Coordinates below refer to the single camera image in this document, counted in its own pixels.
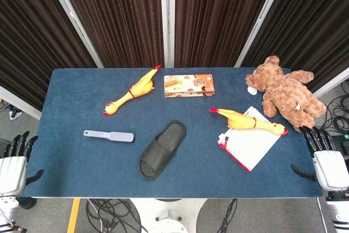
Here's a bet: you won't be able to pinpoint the blue table mat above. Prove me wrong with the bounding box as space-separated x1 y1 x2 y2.
20 67 324 199

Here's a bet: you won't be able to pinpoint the orange snack box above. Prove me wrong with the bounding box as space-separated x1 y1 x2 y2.
163 74 215 99

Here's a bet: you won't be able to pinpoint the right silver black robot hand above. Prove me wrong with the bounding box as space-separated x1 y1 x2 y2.
290 126 349 192

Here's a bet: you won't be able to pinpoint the dark brown pleated curtain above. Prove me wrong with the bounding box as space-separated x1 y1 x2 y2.
174 0 279 69
0 0 98 111
241 0 349 94
54 0 165 69

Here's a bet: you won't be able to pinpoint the black slipper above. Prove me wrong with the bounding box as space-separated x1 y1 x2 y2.
137 120 187 181

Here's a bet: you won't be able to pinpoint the black coiled floor cables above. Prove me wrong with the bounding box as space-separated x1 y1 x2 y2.
326 80 349 135

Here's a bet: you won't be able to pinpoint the lavender plastic brush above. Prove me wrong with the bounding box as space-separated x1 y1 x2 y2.
83 129 135 143

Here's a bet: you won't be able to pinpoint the silver partition frame post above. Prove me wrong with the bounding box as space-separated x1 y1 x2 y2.
159 0 176 69
234 0 290 68
42 0 105 69

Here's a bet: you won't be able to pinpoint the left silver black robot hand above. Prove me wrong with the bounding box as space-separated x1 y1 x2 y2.
0 131 44 197

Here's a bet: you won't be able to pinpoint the white table pedestal base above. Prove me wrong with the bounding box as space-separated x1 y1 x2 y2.
130 198 208 233

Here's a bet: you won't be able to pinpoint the brown teddy bear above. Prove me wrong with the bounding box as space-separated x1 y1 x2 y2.
245 55 327 133

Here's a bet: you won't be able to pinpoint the yellow rubber chicken toy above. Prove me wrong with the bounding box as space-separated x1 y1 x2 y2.
209 107 288 136
103 64 163 117

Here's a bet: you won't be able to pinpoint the white notebook red edge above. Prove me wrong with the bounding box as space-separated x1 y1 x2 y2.
217 105 281 173

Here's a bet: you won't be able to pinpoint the black floor cable bundle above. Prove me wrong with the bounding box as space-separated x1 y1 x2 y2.
86 199 143 233

